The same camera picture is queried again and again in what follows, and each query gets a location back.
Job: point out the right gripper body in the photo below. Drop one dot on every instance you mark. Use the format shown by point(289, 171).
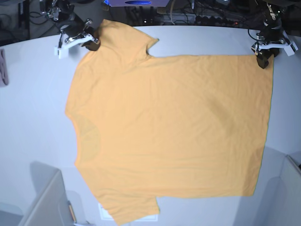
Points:
point(75, 29)

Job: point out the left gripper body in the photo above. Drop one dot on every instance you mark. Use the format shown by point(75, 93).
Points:
point(269, 41)

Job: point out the orange yellow T-shirt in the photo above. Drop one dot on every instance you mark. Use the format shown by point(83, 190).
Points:
point(178, 126)

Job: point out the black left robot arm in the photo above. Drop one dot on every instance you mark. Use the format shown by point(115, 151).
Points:
point(272, 16)

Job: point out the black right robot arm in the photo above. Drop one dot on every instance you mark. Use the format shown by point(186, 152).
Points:
point(53, 10)

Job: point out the purple blue device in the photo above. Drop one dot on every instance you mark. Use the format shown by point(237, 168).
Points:
point(107, 4)

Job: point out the black power strip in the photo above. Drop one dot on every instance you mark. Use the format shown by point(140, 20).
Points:
point(214, 21)

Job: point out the pink grey cloth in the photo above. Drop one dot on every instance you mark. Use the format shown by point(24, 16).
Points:
point(4, 81)

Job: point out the grey bin right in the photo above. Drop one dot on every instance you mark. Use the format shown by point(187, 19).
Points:
point(277, 203)

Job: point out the grey bin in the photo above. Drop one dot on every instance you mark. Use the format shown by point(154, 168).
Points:
point(277, 203)
point(50, 207)

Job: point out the orange pencil in bin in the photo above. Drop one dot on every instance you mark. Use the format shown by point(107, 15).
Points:
point(72, 213)

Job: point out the grey bin left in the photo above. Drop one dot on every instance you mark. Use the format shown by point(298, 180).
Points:
point(50, 207)

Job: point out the white recessed table slot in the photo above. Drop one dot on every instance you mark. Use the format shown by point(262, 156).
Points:
point(106, 216)

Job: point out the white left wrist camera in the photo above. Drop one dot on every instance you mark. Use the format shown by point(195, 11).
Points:
point(291, 48)

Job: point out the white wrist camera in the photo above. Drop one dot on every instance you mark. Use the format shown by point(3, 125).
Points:
point(61, 52)
point(291, 48)

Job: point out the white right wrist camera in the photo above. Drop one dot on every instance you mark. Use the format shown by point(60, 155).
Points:
point(61, 52)

